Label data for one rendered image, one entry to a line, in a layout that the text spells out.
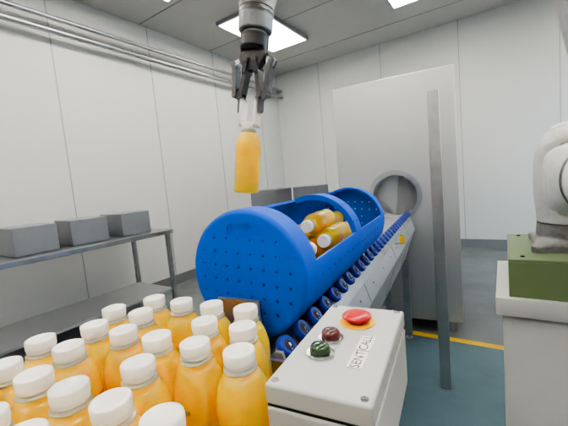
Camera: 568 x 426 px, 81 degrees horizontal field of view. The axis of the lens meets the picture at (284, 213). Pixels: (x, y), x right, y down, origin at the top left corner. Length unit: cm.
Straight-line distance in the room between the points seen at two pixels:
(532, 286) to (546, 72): 513
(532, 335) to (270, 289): 55
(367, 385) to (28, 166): 385
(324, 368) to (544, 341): 62
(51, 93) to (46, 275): 182
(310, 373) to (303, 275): 33
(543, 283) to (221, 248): 67
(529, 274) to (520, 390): 26
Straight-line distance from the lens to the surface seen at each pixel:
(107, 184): 430
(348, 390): 33
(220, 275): 77
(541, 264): 85
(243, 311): 55
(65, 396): 45
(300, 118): 671
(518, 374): 94
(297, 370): 36
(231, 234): 73
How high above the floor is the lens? 128
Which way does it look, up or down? 5 degrees down
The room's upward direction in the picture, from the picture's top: 5 degrees counter-clockwise
